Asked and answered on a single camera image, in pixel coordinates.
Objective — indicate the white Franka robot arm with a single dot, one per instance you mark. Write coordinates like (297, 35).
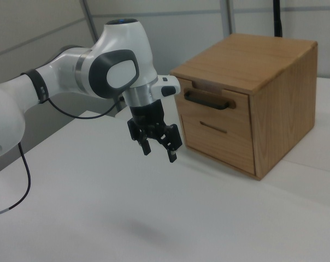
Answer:
(121, 73)

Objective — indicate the wooden drawer cabinet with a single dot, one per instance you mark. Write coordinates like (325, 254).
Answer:
(285, 114)

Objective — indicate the black camera stand pole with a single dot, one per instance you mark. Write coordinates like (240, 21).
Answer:
(277, 19)

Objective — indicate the grey partition post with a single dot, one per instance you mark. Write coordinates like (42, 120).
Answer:
(89, 19)
(229, 17)

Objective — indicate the wooden drawer with slot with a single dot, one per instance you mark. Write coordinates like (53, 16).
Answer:
(222, 147)

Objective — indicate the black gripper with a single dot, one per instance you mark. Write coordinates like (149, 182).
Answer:
(148, 116)

